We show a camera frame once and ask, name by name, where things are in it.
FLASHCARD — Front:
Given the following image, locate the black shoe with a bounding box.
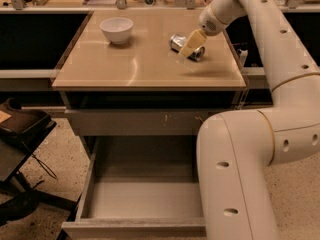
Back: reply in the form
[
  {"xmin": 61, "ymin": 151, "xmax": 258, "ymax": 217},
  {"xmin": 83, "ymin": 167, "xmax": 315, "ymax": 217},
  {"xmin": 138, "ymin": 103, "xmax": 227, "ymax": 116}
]
[{"xmin": 0, "ymin": 191, "xmax": 39, "ymax": 226}]

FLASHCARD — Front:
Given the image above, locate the white ceramic bowl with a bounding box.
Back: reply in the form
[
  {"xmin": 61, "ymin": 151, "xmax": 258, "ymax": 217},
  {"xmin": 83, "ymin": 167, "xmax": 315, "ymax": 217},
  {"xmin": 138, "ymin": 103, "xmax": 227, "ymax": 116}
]
[{"xmin": 100, "ymin": 17, "xmax": 133, "ymax": 44}]

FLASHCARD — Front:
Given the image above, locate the open grey middle drawer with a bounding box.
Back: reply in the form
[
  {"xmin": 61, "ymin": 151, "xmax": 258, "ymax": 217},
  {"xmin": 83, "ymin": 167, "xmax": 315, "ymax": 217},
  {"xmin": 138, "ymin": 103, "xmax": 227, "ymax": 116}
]
[{"xmin": 62, "ymin": 135, "xmax": 205, "ymax": 240}]

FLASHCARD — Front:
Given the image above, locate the black rolling cart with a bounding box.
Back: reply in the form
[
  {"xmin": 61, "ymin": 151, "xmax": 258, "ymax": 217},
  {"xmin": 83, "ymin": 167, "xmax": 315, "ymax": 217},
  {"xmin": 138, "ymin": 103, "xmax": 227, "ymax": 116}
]
[{"xmin": 0, "ymin": 98, "xmax": 77, "ymax": 211}]

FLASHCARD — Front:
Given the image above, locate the grey drawer cabinet with tan top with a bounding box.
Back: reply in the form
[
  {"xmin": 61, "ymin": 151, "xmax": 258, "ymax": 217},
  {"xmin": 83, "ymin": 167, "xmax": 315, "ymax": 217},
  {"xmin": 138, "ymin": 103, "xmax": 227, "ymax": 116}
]
[{"xmin": 52, "ymin": 8, "xmax": 246, "ymax": 152}]

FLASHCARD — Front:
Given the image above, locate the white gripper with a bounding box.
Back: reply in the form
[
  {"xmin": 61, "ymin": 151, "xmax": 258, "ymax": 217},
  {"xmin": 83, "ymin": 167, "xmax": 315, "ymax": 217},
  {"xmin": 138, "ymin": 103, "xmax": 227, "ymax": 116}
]
[{"xmin": 178, "ymin": 4, "xmax": 232, "ymax": 58}]

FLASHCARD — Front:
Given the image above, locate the crushed silver blue redbull can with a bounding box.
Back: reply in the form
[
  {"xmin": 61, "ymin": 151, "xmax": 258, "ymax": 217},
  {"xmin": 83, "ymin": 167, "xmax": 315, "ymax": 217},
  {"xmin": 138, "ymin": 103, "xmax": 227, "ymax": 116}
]
[{"xmin": 169, "ymin": 34, "xmax": 205, "ymax": 61}]

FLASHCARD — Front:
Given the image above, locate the closed grey top drawer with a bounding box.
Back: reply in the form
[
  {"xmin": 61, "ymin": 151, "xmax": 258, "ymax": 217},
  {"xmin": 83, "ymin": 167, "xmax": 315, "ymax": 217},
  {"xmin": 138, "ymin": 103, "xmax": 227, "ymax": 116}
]
[{"xmin": 65, "ymin": 109, "xmax": 211, "ymax": 136}]

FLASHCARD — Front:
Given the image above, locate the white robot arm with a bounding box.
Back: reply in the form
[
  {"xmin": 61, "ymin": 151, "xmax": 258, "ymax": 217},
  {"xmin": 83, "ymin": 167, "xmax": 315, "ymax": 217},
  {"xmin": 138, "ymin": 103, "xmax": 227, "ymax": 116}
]
[{"xmin": 179, "ymin": 0, "xmax": 320, "ymax": 240}]

